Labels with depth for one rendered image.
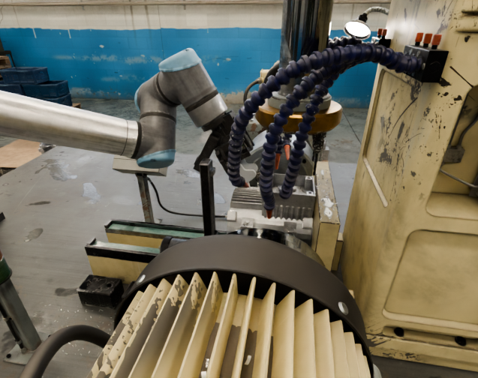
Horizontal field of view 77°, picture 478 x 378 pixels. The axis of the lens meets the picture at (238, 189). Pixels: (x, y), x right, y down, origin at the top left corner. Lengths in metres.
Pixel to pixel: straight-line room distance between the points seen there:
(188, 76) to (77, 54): 6.86
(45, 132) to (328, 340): 0.64
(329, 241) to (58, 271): 0.83
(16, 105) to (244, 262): 0.60
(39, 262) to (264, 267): 1.07
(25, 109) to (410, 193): 0.71
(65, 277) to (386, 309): 0.89
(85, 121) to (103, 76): 6.61
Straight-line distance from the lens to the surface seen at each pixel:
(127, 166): 1.09
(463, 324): 0.83
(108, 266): 0.99
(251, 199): 0.74
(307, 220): 0.72
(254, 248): 0.19
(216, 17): 6.33
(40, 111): 0.72
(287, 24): 0.63
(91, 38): 7.32
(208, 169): 0.58
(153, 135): 0.75
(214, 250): 0.19
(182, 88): 0.73
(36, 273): 1.16
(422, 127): 0.54
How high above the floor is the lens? 1.49
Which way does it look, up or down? 29 degrees down
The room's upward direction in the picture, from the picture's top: straight up
